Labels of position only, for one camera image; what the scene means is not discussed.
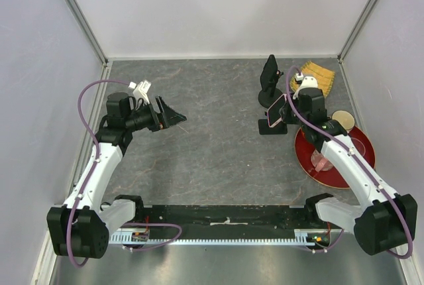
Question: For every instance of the pink mug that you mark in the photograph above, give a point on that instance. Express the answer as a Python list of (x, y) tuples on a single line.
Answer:
[(320, 163)]

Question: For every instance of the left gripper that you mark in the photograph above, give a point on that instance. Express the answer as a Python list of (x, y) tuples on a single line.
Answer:
[(167, 117)]

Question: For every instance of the round base phone stand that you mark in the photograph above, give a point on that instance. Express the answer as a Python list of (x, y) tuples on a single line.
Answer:
[(270, 93)]

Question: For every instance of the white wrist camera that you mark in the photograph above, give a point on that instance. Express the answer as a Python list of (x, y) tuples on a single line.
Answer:
[(304, 82), (140, 90)]

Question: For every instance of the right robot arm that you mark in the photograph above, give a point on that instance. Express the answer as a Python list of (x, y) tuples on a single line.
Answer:
[(384, 220)]

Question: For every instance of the pink case phone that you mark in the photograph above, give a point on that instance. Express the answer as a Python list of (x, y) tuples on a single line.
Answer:
[(273, 112)]

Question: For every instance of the beige cup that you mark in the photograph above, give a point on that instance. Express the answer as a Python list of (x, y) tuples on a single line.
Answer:
[(345, 119)]

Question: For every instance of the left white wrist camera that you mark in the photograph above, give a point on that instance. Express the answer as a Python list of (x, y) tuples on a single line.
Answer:
[(140, 90)]

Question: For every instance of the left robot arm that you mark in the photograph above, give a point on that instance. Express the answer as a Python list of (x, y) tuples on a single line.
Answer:
[(80, 228)]

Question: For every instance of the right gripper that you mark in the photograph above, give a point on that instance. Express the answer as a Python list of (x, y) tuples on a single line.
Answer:
[(285, 112)]

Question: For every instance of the clear glass cup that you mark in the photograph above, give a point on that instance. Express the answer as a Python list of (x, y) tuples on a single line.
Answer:
[(359, 145)]

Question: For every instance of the yellow bamboo tray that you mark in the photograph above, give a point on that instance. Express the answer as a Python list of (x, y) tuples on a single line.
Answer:
[(324, 77)]

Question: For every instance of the red round tray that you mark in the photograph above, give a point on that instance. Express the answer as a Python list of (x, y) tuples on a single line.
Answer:
[(331, 178)]

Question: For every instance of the grey cable duct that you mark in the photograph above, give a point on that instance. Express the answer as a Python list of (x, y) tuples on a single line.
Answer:
[(220, 236)]

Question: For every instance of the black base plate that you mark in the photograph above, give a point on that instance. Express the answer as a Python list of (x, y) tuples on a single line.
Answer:
[(253, 216)]

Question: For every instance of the folding black phone stand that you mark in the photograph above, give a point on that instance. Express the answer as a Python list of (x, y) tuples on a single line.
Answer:
[(264, 129)]

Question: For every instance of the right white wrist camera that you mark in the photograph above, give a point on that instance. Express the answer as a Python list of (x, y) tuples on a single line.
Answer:
[(304, 82)]

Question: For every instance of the black phone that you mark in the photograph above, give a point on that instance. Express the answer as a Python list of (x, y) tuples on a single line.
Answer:
[(269, 74)]

